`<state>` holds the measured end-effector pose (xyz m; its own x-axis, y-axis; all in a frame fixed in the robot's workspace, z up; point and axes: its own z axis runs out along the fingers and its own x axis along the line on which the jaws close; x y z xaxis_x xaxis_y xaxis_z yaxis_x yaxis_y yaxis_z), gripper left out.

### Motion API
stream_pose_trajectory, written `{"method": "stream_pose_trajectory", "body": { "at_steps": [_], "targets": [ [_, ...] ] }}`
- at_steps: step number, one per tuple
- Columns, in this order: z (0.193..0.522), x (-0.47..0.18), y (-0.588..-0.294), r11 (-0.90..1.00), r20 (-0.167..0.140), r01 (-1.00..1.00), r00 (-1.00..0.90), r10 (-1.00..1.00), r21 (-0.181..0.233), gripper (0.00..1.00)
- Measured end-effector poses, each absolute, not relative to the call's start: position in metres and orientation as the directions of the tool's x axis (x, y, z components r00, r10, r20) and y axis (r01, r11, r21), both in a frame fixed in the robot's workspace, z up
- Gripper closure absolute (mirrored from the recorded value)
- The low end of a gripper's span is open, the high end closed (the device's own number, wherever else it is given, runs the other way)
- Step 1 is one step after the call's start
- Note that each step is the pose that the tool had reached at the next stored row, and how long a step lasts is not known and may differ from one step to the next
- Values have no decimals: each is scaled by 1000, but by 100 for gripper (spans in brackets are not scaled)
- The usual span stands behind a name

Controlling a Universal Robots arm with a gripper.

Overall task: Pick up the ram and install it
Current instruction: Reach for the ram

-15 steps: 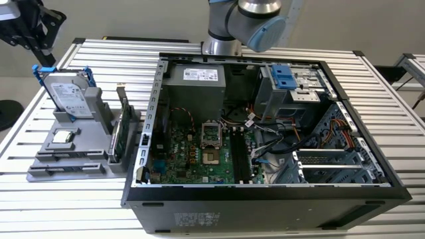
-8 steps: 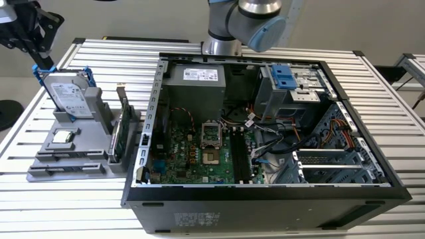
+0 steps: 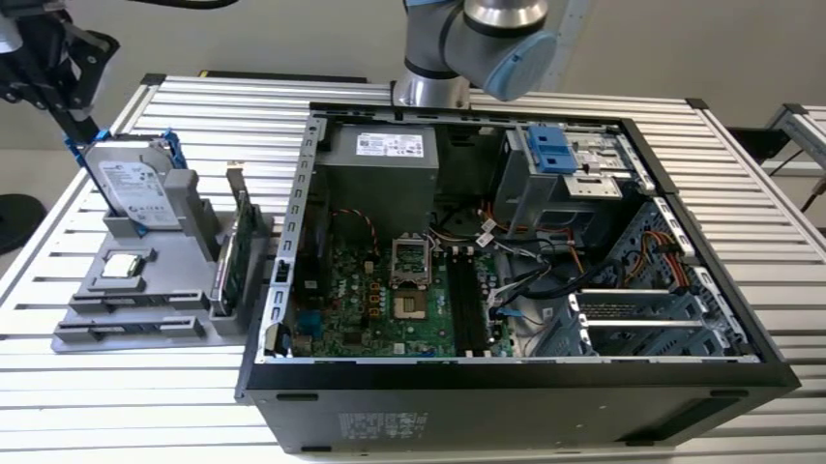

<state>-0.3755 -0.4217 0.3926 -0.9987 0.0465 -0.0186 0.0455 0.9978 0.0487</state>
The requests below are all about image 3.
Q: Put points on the blue RAM stick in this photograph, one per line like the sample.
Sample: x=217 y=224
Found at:
x=133 y=331

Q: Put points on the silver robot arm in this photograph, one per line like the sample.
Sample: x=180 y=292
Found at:
x=440 y=29

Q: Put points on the black RAM slot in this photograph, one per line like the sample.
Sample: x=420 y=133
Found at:
x=458 y=302
x=466 y=302
x=476 y=302
x=484 y=302

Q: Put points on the hard disk in blue carrier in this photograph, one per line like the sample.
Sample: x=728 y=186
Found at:
x=126 y=183

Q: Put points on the black round stand base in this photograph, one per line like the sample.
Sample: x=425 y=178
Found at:
x=19 y=222

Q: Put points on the silver CPU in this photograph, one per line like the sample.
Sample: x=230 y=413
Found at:
x=121 y=266

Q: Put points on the grey parts rack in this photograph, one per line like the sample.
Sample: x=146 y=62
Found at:
x=169 y=270

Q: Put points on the green graphics card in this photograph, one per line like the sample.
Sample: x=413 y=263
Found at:
x=241 y=251

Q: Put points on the black case fan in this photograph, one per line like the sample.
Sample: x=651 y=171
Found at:
x=309 y=251

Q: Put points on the grey power supply box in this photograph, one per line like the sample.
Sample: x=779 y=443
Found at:
x=381 y=193

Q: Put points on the blue expansion slot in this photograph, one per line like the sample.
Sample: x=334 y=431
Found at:
x=310 y=324

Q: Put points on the CPU socket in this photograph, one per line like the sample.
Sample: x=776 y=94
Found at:
x=412 y=304

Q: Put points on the blue plastic drive latch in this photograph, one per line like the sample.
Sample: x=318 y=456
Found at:
x=549 y=150

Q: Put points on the green motherboard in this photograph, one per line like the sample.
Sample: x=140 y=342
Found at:
x=413 y=338

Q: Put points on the grey metal drive cage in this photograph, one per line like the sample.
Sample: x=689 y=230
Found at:
x=536 y=203

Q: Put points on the black open PC case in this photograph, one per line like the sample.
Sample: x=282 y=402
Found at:
x=452 y=415

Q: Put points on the grey metal disk bay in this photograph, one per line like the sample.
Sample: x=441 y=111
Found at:
x=645 y=324

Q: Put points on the black box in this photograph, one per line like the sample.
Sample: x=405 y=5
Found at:
x=756 y=142

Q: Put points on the aluminium slatted side table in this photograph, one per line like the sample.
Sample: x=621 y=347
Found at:
x=797 y=121

